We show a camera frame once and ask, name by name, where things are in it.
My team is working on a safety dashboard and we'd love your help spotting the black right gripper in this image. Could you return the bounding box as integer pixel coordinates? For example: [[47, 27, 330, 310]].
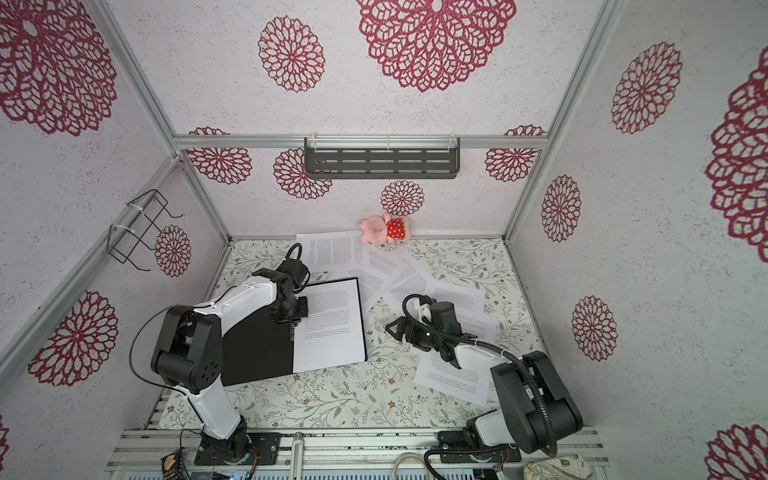
[[387, 316, 444, 350]]

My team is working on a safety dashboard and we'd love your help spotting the white printed paper sheet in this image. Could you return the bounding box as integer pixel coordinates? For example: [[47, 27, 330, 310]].
[[348, 248, 433, 313], [292, 278, 368, 374], [296, 231, 369, 272], [414, 352, 490, 406], [425, 280, 499, 342]]

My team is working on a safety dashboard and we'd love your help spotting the teal folder with black inside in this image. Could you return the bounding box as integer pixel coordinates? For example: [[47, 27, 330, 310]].
[[218, 275, 369, 387]]

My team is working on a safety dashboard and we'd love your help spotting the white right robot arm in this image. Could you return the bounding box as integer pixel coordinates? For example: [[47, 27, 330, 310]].
[[385, 294, 584, 457]]

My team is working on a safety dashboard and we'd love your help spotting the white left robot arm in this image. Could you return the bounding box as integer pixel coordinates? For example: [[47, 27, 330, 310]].
[[150, 258, 310, 465]]

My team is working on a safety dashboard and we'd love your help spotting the pink plush pig toy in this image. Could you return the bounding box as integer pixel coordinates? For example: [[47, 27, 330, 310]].
[[358, 214, 411, 247]]

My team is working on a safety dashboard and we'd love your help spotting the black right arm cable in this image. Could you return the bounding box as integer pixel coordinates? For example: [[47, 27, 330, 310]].
[[401, 293, 559, 458]]

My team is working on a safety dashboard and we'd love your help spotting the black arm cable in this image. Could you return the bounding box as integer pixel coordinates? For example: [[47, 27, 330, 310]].
[[401, 293, 559, 458], [128, 242, 312, 421]]

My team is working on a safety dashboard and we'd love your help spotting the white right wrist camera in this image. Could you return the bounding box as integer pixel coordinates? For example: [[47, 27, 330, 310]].
[[416, 304, 432, 324]]

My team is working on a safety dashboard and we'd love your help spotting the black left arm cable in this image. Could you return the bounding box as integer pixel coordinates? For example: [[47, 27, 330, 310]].
[[128, 242, 312, 421]]

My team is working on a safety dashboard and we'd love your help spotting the grey slotted wall shelf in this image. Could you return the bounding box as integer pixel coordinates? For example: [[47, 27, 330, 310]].
[[304, 137, 461, 180]]

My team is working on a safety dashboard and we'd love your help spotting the black wire wall rack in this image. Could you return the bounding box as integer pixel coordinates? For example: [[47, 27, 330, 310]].
[[106, 189, 183, 272]]

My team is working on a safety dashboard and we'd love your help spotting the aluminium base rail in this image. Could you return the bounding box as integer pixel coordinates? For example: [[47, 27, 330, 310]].
[[104, 427, 610, 480]]

